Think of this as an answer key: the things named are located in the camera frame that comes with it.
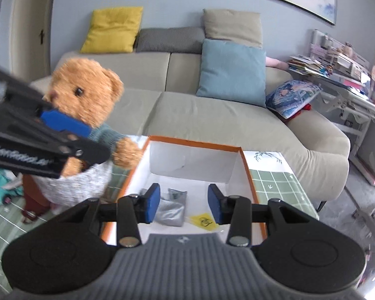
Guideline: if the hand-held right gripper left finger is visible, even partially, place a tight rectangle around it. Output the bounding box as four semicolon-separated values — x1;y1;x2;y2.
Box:
67;183;161;248

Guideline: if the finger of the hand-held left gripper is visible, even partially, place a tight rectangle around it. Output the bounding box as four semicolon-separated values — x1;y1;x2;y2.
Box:
6;77;93;139
19;121;111;171

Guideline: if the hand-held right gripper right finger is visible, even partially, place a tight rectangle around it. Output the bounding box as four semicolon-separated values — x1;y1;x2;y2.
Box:
207;184;301;248

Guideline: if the grey knit hat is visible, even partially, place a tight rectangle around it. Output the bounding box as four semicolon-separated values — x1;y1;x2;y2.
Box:
31;162;114;209

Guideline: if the brown teddy bear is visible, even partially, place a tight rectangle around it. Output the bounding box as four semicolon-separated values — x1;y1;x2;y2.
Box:
42;57;144;179

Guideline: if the yellow printed packet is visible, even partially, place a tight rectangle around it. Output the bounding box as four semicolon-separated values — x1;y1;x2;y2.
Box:
189;213;220;233

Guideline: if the silver foil pouch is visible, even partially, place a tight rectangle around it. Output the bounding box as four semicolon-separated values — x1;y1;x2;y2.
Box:
156;188;188;227

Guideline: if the beige sofa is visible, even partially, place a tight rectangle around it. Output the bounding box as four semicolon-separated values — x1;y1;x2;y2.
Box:
29;51;352;206

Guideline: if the yellow cushion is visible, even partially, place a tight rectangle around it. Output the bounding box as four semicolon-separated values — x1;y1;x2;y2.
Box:
80;6;144;54

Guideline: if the cream door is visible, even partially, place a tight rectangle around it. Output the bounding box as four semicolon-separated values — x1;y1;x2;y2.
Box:
10;0;56;84

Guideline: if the grey cushion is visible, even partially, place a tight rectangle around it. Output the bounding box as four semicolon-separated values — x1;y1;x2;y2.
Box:
135;27;206;55

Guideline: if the printed picture cushion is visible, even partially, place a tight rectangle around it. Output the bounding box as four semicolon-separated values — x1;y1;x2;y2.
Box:
265;79;323;120

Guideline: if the blue cushion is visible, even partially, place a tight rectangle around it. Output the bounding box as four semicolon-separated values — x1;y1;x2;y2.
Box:
195;39;267;109

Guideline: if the pink pillow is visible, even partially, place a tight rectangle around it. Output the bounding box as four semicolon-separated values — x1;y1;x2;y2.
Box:
265;56;290;70

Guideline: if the stack of books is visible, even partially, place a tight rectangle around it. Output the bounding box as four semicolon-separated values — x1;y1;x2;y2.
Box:
287;55;329;77

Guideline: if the white desk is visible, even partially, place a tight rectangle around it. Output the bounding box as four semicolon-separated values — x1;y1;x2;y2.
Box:
289;65;375;189

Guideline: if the beige cushion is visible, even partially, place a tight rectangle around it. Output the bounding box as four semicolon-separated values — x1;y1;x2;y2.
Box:
203;8;264;49

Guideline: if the white desk shelf organizer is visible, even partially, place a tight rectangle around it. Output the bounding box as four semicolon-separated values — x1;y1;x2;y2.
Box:
309;28;371;79

